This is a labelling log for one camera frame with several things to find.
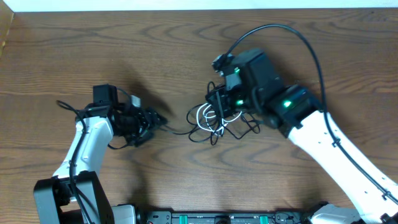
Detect white USB cable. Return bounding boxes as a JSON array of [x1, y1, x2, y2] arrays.
[[195, 102, 243, 137]]

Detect black USB cable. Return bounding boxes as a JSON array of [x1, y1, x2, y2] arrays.
[[157, 81, 262, 146]]

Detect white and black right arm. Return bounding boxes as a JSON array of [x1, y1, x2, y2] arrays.
[[206, 49, 397, 223]]

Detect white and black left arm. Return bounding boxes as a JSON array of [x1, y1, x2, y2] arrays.
[[34, 103, 167, 223]]

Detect brown cardboard panel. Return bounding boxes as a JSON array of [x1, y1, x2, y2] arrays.
[[0, 0, 14, 55]]

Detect black right camera cable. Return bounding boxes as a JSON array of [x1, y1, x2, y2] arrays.
[[217, 24, 398, 206]]

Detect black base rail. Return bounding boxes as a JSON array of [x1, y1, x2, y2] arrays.
[[111, 202, 364, 224]]

